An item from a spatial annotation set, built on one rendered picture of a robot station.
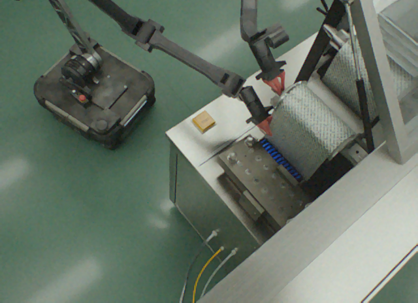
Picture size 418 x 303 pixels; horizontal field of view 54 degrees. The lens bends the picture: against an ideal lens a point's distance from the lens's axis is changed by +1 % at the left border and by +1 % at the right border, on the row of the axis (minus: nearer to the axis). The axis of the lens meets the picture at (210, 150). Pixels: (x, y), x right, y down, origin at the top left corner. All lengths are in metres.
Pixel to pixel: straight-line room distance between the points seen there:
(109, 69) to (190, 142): 1.16
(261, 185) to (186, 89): 1.52
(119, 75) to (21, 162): 0.80
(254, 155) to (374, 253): 0.63
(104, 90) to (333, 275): 1.91
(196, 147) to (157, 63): 1.43
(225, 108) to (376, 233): 0.91
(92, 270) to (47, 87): 1.13
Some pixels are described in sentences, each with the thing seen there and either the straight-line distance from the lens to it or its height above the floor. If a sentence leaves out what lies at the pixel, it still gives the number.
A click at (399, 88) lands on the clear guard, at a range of 0.93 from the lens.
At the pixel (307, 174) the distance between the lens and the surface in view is 1.53.
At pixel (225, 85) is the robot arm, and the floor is 1.20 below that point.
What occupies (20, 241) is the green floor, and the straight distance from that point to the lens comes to 2.62.
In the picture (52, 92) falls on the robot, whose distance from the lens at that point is 2.69.
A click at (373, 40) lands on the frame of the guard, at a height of 1.85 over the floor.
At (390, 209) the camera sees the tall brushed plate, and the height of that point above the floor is 1.44.
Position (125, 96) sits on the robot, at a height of 0.24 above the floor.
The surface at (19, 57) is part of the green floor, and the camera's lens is 3.22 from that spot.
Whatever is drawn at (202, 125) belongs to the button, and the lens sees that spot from 1.71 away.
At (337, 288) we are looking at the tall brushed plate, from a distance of 1.06.
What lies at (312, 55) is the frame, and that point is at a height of 1.15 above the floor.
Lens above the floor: 2.42
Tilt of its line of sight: 64 degrees down
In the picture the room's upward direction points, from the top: 12 degrees clockwise
